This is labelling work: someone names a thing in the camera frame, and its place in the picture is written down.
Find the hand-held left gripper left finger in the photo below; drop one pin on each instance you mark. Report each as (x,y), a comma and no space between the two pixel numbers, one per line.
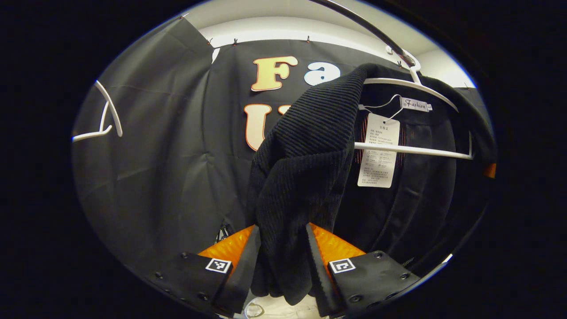
(242,274)

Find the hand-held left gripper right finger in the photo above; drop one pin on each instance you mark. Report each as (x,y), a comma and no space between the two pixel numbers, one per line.
(316,274)

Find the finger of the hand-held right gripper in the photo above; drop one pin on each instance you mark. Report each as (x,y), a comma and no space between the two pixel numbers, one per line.
(490,170)

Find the black knit garment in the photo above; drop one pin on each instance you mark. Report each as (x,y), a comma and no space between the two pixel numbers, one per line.
(301,168)

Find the white hanger holding garment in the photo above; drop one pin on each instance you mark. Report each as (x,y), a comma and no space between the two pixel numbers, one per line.
(412,150)

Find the black clothes rack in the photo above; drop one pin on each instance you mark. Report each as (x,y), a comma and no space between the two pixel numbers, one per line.
(367,27)

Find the empty white plastic hanger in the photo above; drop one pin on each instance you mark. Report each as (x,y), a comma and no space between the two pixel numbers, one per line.
(113,108)

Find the black backdrop cloth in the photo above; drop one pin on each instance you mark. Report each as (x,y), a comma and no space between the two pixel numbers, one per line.
(155,177)

